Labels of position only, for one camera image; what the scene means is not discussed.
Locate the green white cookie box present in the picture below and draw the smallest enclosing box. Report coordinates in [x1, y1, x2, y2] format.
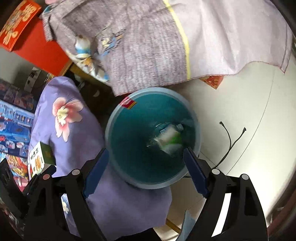
[28, 142, 56, 179]

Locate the teal plastic trash bin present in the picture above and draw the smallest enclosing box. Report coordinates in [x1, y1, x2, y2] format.
[105, 87, 201, 189]

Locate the colourful toy box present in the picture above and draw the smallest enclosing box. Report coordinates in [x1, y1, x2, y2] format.
[3, 154, 29, 191]

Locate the crumpled plastic bottle in bin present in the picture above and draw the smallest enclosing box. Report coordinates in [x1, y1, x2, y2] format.
[147, 123, 184, 156]

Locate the red paper scrap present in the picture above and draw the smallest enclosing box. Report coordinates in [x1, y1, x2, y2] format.
[199, 75, 224, 89]

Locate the blue toy box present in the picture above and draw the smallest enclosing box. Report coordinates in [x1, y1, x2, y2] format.
[1, 80, 36, 158]

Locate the grey cartoon print garment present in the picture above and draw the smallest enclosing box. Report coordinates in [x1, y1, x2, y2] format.
[42, 1, 190, 95]

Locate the pale pink cloth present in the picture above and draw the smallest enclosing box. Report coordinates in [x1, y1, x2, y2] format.
[164, 1, 292, 81]

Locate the red gift box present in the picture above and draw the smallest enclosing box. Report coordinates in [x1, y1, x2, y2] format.
[1, 1, 72, 76]

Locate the black cable on floor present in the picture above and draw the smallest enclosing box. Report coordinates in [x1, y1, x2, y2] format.
[211, 121, 247, 170]

